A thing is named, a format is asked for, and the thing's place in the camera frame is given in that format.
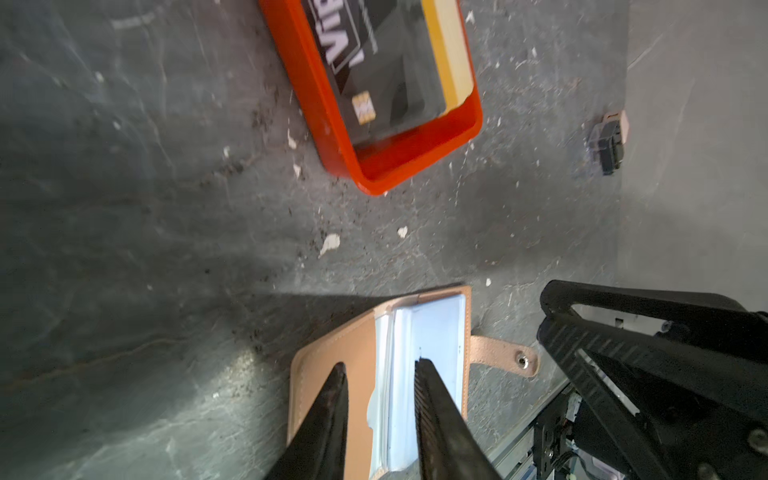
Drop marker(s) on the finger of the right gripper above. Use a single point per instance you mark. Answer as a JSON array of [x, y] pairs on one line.
[[717, 446], [707, 316]]

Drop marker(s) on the small black pink box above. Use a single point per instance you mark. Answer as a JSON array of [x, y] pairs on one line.
[[608, 139]]

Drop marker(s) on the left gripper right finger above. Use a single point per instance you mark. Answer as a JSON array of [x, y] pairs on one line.
[[446, 448]]

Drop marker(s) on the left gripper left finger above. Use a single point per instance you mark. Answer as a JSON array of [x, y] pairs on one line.
[[318, 449]]

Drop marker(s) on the red plastic tray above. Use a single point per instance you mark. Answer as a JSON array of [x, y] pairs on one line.
[[377, 167]]

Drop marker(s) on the tan leather card holder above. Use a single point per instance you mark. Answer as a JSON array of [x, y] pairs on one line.
[[378, 350]]

